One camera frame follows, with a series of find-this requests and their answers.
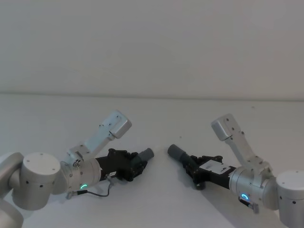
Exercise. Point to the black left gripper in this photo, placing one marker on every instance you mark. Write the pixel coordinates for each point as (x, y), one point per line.
(114, 164)

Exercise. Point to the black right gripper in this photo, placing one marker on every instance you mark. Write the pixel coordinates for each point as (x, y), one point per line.
(213, 177)

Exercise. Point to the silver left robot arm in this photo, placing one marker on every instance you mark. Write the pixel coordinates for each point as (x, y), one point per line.
(40, 175)

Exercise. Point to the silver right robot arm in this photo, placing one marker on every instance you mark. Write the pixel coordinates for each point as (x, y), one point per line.
(251, 180)

